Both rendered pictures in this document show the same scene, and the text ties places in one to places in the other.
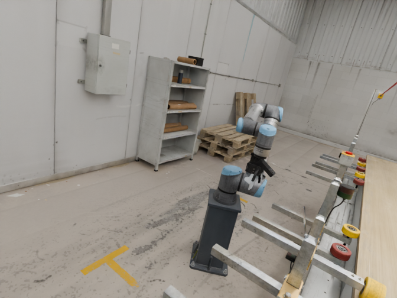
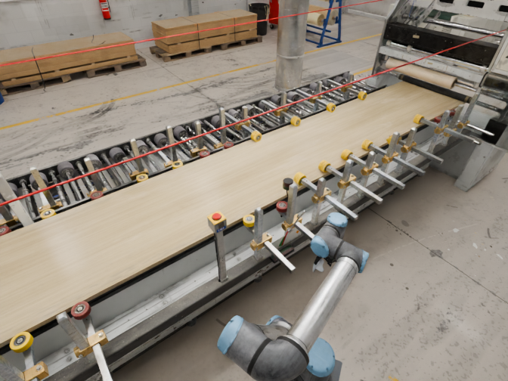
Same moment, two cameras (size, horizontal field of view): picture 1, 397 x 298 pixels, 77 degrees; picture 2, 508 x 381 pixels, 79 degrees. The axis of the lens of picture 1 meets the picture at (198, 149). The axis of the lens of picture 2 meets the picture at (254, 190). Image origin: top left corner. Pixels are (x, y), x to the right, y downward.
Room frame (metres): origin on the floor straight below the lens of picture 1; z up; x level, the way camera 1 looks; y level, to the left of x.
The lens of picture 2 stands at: (2.41, -0.35, 2.30)
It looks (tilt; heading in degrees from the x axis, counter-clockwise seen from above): 41 degrees down; 201
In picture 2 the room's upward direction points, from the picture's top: straight up
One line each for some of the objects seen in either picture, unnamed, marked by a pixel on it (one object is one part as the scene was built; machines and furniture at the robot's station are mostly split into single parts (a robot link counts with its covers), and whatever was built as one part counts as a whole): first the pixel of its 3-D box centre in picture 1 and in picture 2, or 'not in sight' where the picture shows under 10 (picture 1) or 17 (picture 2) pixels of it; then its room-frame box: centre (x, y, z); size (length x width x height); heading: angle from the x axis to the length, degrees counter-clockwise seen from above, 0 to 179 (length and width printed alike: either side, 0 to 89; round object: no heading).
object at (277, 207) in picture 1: (308, 222); (268, 246); (1.26, -0.70, 0.83); 0.43 x 0.03 x 0.04; 58
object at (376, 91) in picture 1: (363, 129); not in sight; (3.22, -2.01, 1.20); 0.15 x 0.12 x 1.00; 148
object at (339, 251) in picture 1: (337, 258); (282, 210); (0.96, -0.72, 0.85); 0.08 x 0.08 x 0.11
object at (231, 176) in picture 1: (231, 178); (314, 360); (1.77, -0.29, 0.79); 0.17 x 0.15 x 0.18; 75
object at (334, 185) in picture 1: (318, 226); (290, 215); (1.06, -0.64, 0.93); 0.03 x 0.03 x 0.48; 58
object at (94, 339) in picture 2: not in sight; (91, 344); (2.10, -1.28, 0.81); 0.13 x 0.06 x 0.05; 148
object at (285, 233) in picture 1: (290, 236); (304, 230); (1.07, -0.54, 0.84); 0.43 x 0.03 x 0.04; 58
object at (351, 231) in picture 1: (348, 236); (249, 224); (1.16, -0.87, 0.85); 0.08 x 0.08 x 0.11
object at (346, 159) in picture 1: (346, 159); (217, 222); (1.49, -0.90, 1.18); 0.07 x 0.07 x 0.08; 58
